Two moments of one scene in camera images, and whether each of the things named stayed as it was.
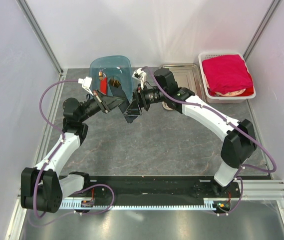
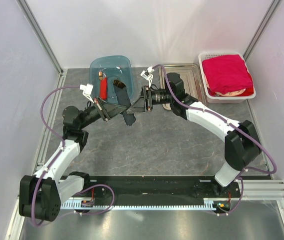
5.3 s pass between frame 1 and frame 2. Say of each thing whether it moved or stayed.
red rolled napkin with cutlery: stayed
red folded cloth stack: stayed
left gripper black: moved
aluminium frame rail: stayed
